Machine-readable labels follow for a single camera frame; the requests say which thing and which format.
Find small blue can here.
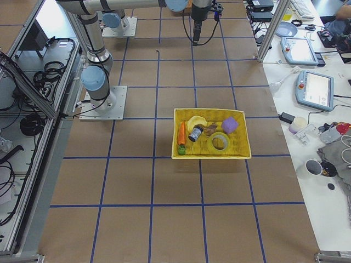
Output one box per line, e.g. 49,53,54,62
188,125,203,142

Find lower teach pendant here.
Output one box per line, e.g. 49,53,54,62
295,70,334,112

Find purple foam block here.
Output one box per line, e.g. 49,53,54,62
221,117,239,135

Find aluminium frame post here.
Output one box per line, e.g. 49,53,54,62
256,0,290,62

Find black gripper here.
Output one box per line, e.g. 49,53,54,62
191,0,223,46

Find teach pendant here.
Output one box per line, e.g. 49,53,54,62
280,37,318,66
295,70,334,112

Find upper teach pendant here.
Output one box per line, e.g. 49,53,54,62
280,37,318,66

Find white lavender jar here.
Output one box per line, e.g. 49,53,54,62
288,117,307,134

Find yellow woven basket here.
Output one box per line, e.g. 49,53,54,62
171,108,252,159

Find orange toy carrot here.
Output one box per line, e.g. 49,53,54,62
177,122,186,156

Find blue plate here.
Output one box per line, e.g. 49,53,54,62
275,21,298,37

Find black power adapter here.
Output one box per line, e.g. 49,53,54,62
278,112,295,124

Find yellow tape roll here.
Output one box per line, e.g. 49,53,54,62
207,132,230,155

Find brown toy animal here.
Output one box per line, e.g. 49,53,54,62
203,123,217,137

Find yellow banana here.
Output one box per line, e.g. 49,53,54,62
186,116,208,133

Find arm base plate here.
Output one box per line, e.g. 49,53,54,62
78,85,128,121
102,13,138,38

